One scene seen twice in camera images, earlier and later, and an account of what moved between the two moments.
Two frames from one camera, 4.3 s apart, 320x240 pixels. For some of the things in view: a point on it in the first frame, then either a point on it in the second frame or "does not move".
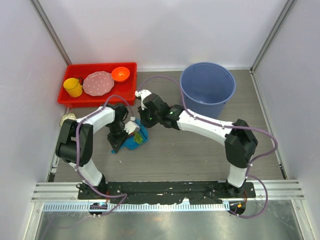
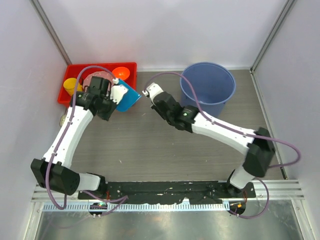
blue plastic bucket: (207, 86) does not move
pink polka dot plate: (98, 83) does not move
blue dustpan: (130, 143) → (128, 99)
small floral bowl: (68, 116) does not move
